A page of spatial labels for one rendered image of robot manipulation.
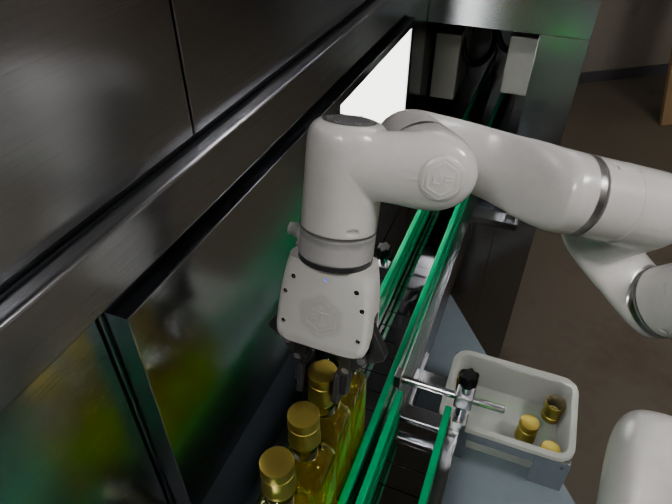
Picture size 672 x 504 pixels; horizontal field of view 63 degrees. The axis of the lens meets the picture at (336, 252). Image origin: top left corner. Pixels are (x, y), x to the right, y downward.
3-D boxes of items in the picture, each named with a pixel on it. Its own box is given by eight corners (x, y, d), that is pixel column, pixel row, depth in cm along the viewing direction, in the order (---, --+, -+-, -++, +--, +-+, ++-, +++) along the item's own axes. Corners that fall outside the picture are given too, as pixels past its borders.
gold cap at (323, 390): (315, 378, 65) (314, 354, 62) (343, 388, 64) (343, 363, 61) (302, 402, 63) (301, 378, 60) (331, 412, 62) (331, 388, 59)
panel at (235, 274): (390, 163, 132) (400, 15, 111) (402, 165, 131) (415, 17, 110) (173, 506, 67) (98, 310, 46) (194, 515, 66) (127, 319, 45)
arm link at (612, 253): (615, 305, 49) (518, 322, 63) (794, 334, 54) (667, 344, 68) (609, 140, 53) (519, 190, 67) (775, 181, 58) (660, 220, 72)
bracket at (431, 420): (402, 423, 95) (406, 399, 91) (456, 441, 92) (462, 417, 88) (396, 440, 93) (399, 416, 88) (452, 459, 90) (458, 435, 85)
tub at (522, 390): (451, 374, 111) (457, 345, 105) (567, 409, 105) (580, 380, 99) (430, 447, 98) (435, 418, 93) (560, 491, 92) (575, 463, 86)
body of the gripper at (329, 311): (273, 245, 53) (268, 342, 57) (374, 271, 50) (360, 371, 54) (305, 220, 59) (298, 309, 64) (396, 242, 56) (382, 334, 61)
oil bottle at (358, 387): (330, 440, 85) (329, 349, 72) (364, 452, 84) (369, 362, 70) (315, 471, 81) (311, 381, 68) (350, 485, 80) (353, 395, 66)
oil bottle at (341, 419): (315, 472, 81) (311, 382, 68) (350, 486, 80) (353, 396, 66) (299, 507, 77) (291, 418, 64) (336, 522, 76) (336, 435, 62)
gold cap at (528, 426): (535, 431, 99) (541, 416, 96) (533, 447, 97) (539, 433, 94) (515, 425, 100) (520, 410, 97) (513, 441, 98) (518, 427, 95)
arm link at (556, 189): (585, 249, 54) (385, 212, 49) (525, 203, 65) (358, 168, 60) (623, 168, 51) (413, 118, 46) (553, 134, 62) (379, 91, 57)
